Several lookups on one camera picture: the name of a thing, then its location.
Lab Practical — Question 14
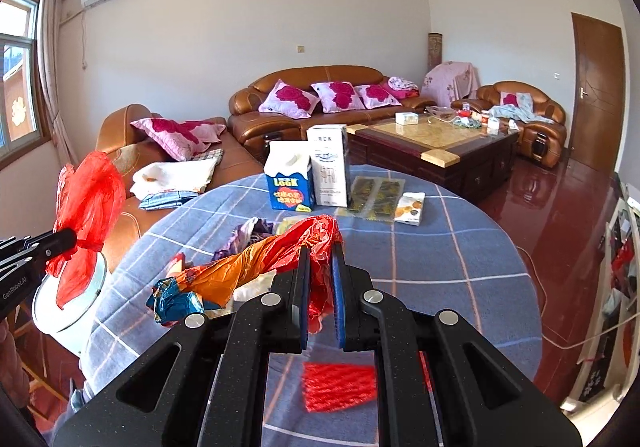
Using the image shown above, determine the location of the red foam net sleeve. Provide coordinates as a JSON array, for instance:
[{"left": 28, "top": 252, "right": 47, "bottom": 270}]
[{"left": 300, "top": 350, "right": 434, "bottom": 414}]

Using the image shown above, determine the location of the pink floral pillow right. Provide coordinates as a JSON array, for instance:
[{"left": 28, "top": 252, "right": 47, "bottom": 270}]
[{"left": 354, "top": 84, "right": 401, "bottom": 110}]

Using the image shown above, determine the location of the white tall milk carton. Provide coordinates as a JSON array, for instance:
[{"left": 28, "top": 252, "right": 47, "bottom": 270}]
[{"left": 306, "top": 124, "right": 350, "bottom": 207}]

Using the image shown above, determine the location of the beige curtain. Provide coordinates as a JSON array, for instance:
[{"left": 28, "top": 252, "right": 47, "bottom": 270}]
[{"left": 36, "top": 0, "right": 78, "bottom": 165}]

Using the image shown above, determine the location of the red paper packet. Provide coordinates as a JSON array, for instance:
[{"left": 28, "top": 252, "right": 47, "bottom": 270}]
[{"left": 166, "top": 252, "right": 186, "bottom": 278}]

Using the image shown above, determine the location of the pink floral pillow middle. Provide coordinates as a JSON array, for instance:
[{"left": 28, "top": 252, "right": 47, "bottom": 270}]
[{"left": 311, "top": 81, "right": 364, "bottom": 114}]

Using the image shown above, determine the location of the blue Look milk carton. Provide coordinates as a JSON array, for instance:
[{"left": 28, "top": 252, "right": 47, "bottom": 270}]
[{"left": 264, "top": 140, "right": 314, "bottom": 213}]

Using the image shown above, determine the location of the brown wooden door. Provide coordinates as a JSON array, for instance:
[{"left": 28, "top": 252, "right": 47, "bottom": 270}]
[{"left": 570, "top": 12, "right": 626, "bottom": 175}]

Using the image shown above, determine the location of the brown leather chaise sofa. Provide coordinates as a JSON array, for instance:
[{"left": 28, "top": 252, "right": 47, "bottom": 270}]
[{"left": 96, "top": 103, "right": 262, "bottom": 271}]

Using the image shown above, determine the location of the folded white cloth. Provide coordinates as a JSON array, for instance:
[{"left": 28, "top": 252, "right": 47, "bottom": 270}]
[{"left": 130, "top": 159, "right": 216, "bottom": 201}]

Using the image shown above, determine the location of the blue plaid tablecloth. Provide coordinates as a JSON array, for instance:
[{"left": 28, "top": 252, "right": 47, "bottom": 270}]
[{"left": 79, "top": 164, "right": 545, "bottom": 447}]

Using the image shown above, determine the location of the window with white frame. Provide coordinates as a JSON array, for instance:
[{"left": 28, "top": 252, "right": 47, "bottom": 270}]
[{"left": 0, "top": 0, "right": 44, "bottom": 163}]

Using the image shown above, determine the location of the pink floral pillow on chaise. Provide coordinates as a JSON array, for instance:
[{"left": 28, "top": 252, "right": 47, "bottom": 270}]
[{"left": 130, "top": 116, "right": 226, "bottom": 162}]

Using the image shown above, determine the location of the folded blue striped cloth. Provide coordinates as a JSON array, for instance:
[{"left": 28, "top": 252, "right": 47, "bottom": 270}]
[{"left": 139, "top": 190, "right": 200, "bottom": 211}]

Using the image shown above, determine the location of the small white snack box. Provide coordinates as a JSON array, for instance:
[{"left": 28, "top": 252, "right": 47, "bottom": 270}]
[{"left": 394, "top": 191, "right": 425, "bottom": 226}]

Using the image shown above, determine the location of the red plastic bag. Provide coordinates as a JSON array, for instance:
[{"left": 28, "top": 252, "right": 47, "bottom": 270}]
[{"left": 46, "top": 151, "right": 126, "bottom": 308}]

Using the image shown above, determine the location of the wooden coffee table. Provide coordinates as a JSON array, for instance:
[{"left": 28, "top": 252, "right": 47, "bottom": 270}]
[{"left": 347, "top": 114, "right": 518, "bottom": 202}]

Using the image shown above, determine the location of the brown leather armchair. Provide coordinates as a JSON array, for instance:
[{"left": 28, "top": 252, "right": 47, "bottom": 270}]
[{"left": 451, "top": 81, "right": 567, "bottom": 168}]

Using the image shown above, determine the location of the gold clear wrapper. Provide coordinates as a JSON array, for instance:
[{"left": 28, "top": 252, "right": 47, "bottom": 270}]
[{"left": 145, "top": 214, "right": 343, "bottom": 333}]

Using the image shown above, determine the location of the brown leather three-seat sofa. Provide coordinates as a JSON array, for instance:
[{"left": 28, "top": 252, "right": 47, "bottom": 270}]
[{"left": 228, "top": 66, "right": 436, "bottom": 162}]

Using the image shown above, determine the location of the pink floral pillow left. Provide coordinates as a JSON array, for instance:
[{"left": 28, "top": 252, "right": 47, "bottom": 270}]
[{"left": 258, "top": 80, "right": 320, "bottom": 120}]

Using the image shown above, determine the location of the green clear sachet strip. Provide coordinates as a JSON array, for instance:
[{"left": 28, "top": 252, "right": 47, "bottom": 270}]
[{"left": 335, "top": 176, "right": 405, "bottom": 222}]

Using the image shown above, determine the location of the purple snack wrapper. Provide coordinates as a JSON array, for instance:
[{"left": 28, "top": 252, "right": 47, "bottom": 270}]
[{"left": 213, "top": 217, "right": 274, "bottom": 262}]

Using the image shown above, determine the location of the pink cloth covered object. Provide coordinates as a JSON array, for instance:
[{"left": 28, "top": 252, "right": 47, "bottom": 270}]
[{"left": 421, "top": 61, "right": 480, "bottom": 108}]

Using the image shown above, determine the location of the pale yellow plastic bag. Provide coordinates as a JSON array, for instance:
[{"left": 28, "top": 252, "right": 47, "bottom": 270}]
[{"left": 276, "top": 215, "right": 306, "bottom": 236}]

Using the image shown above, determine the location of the light blue trash bucket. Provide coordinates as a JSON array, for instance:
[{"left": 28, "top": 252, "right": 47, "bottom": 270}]
[{"left": 32, "top": 254, "right": 108, "bottom": 357}]

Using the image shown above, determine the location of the white tissue box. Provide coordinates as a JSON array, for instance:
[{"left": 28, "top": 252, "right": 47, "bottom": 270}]
[{"left": 395, "top": 112, "right": 420, "bottom": 126}]

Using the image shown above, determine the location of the yellow sponge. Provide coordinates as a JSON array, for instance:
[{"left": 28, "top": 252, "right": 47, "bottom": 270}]
[{"left": 232, "top": 269, "right": 277, "bottom": 303}]

